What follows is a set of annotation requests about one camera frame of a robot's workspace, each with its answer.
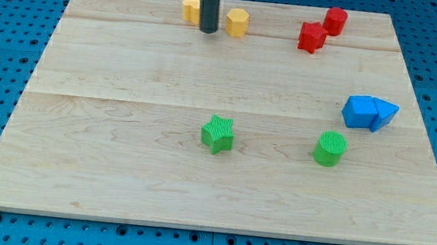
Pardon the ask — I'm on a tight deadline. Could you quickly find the blue cube block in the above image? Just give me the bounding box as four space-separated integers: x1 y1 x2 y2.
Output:
342 95 377 129

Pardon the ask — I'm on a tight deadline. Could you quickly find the wooden board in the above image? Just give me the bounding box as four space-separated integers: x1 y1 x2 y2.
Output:
0 0 437 245

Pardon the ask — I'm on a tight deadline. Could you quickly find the yellow hexagon block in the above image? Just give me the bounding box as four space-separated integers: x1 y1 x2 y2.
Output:
225 8 250 38

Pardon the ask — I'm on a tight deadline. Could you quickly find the blue triangle block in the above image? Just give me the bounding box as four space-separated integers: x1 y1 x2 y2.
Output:
369 97 400 133

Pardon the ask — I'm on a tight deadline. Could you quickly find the yellow heart block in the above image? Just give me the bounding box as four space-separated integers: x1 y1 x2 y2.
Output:
182 0 200 25

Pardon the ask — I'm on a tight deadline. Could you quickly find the green cylinder block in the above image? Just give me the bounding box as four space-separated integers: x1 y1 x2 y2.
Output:
313 131 347 167

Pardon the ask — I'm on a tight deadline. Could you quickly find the green star block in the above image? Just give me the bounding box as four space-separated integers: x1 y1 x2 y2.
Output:
201 114 235 155

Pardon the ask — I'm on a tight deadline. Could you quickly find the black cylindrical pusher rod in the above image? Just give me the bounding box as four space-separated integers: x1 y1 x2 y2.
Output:
199 0 220 34

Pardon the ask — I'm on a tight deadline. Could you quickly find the red star block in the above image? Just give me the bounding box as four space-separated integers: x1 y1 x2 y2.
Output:
297 22 328 54

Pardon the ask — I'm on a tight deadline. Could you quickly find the red cylinder block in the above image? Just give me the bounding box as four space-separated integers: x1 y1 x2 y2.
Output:
322 6 348 37

